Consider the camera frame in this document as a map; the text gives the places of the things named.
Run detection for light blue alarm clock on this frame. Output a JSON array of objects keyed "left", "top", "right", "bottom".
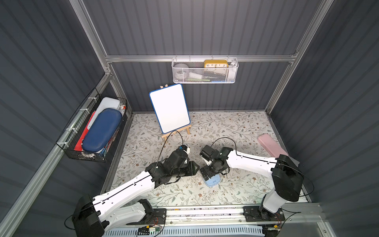
[{"left": 204, "top": 174, "right": 221, "bottom": 188}]

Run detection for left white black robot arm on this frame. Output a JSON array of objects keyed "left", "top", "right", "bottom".
[{"left": 72, "top": 146, "right": 200, "bottom": 237}]

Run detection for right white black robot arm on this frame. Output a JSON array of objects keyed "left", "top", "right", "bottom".
[{"left": 199, "top": 145, "right": 305, "bottom": 219}]

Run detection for wooden easel stand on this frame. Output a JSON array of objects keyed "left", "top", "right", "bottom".
[{"left": 159, "top": 85, "right": 192, "bottom": 144}]

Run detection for pink pencil case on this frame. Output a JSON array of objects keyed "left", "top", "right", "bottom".
[{"left": 258, "top": 134, "right": 288, "bottom": 158}]

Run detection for dark blue oval case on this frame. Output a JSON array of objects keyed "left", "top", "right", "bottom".
[{"left": 82, "top": 108, "right": 122, "bottom": 153}]

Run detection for white tape roll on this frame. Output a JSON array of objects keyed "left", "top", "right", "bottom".
[{"left": 173, "top": 63, "right": 189, "bottom": 81}]

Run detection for white plastic container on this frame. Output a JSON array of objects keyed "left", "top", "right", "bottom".
[{"left": 86, "top": 97, "right": 121, "bottom": 130}]

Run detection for red folder in basket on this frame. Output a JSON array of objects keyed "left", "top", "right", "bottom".
[{"left": 74, "top": 111, "right": 95, "bottom": 152}]

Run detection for yellow clock in basket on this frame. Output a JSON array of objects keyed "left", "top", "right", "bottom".
[{"left": 204, "top": 59, "right": 229, "bottom": 68}]

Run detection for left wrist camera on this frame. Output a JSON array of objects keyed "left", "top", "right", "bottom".
[{"left": 179, "top": 145, "right": 190, "bottom": 154}]

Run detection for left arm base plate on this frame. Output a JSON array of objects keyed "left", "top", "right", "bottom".
[{"left": 127, "top": 208, "right": 167, "bottom": 226}]

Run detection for white board blue frame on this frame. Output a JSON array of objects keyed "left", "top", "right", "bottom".
[{"left": 149, "top": 84, "right": 190, "bottom": 134}]

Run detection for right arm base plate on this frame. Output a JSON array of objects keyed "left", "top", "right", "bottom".
[{"left": 242, "top": 205, "right": 285, "bottom": 223}]

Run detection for white wire mesh basket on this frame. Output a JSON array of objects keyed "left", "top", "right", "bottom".
[{"left": 171, "top": 57, "right": 239, "bottom": 84}]

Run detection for black wire wall basket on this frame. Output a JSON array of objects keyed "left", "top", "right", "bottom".
[{"left": 56, "top": 89, "right": 128, "bottom": 163}]

